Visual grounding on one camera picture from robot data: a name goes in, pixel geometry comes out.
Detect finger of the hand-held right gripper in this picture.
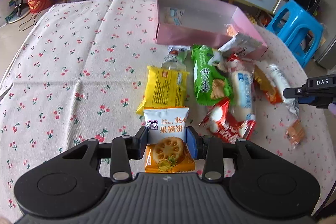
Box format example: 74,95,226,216
283,86,309,98
298,97,335,110

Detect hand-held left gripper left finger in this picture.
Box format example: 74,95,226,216
62,126,149,184

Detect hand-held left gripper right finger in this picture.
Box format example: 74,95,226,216
186,126,274,184

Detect long silver snack packet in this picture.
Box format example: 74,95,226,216
266,64,300,117

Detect orange red biscuit packet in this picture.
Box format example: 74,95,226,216
253,64,284,105

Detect white orange biscuit packet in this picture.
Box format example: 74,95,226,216
143,106,196,173

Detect small orange cookie packet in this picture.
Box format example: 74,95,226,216
286,119,306,149

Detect red white snack packet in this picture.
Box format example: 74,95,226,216
199,97,257,142

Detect clear bread roll packet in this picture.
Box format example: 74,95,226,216
227,53,257,123

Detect green chips packet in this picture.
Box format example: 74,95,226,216
191,44,234,106

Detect pink cardboard box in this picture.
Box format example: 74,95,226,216
155,0,269,61

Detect pale yellow snack packet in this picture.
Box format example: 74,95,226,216
219,32,263,57

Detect blue plastic stool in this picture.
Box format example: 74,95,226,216
266,0,324,68

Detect yellow egg tray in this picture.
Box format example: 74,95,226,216
247,10,271,27

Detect small silver blue snack packet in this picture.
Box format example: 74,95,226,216
161,45,191,71

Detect cherry print tablecloth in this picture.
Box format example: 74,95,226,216
0,0,336,224

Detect small white blue packets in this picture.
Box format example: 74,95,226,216
163,7,185,26

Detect black handheld device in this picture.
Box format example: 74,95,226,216
14,0,25,17

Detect white shopping bag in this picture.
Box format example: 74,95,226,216
0,0,17,28

